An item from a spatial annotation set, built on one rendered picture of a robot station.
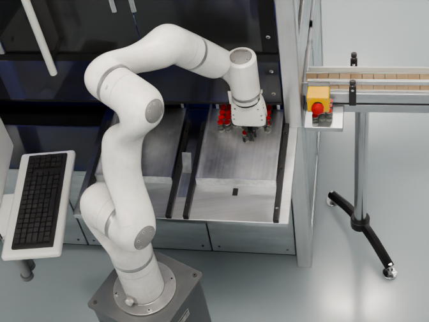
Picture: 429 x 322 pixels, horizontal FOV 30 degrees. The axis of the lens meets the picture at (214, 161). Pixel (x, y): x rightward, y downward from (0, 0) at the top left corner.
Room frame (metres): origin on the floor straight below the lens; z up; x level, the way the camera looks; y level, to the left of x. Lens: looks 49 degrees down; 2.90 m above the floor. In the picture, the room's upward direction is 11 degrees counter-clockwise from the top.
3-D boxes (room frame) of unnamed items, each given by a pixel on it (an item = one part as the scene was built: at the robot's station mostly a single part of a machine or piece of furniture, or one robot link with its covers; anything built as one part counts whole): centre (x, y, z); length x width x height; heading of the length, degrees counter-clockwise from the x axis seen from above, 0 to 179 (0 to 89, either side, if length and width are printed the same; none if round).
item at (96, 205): (1.34, 0.30, 1.16); 0.19 x 0.12 x 0.24; 37
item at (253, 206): (1.76, 0.08, 0.87); 0.70 x 0.48 x 0.02; 73
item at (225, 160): (1.78, -0.10, 0.90); 0.34 x 0.26 x 0.04; 163
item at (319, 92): (1.82, -0.38, 0.99); 0.08 x 0.07 x 0.07; 163
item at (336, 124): (1.86, -0.40, 0.87); 0.14 x 0.13 x 0.02; 163
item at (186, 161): (1.68, 0.11, 0.91); 0.14 x 0.03 x 0.06; 163
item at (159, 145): (1.88, 0.22, 0.90); 0.34 x 0.26 x 0.04; 163
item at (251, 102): (1.62, -0.13, 1.28); 0.09 x 0.08 x 0.03; 72
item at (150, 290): (1.31, 0.28, 0.95); 0.19 x 0.19 x 0.18
